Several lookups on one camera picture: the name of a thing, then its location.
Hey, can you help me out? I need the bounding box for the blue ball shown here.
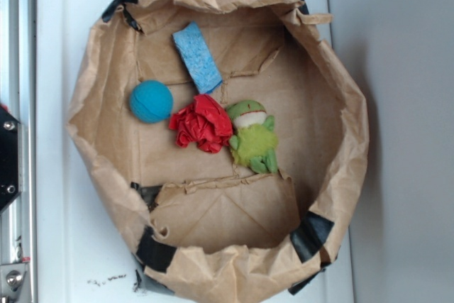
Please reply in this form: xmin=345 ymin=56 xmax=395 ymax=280
xmin=129 ymin=80 xmax=173 ymax=123

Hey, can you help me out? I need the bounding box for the black metal bracket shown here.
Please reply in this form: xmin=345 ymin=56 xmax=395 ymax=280
xmin=0 ymin=104 xmax=20 ymax=213

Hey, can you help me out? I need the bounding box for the brown paper bag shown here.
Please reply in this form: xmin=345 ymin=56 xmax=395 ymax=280
xmin=67 ymin=0 xmax=369 ymax=302

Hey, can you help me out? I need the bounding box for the aluminium frame rail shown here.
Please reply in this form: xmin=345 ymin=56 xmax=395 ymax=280
xmin=1 ymin=0 xmax=38 ymax=302

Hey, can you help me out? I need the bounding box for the green frog plush toy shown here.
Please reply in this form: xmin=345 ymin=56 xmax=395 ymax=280
xmin=226 ymin=100 xmax=278 ymax=174

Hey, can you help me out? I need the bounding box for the blue sponge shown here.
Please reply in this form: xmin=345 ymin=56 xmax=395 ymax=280
xmin=172 ymin=21 xmax=223 ymax=94

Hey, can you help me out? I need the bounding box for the red crumpled paper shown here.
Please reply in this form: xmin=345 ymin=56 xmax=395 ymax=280
xmin=168 ymin=94 xmax=233 ymax=154

